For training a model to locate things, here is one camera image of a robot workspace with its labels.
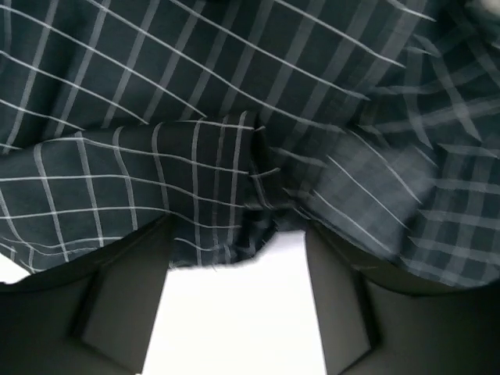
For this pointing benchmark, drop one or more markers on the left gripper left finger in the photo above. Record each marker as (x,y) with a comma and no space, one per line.
(93,315)

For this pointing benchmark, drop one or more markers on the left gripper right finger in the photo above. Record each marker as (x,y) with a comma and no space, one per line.
(377,319)

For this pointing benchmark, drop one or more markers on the dark checked pillowcase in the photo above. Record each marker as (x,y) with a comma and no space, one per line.
(376,119)

